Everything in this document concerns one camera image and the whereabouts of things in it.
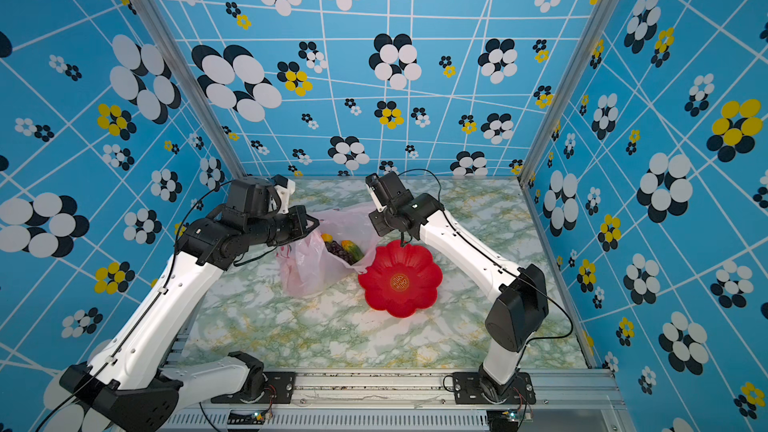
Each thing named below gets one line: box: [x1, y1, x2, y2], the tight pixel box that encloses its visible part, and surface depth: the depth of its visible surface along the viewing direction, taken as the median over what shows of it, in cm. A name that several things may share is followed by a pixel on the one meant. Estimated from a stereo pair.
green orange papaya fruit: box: [341, 240, 364, 262], surface depth 96 cm
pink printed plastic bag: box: [276, 206, 377, 298], surface depth 79 cm
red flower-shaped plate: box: [358, 240, 443, 319], surface depth 95 cm
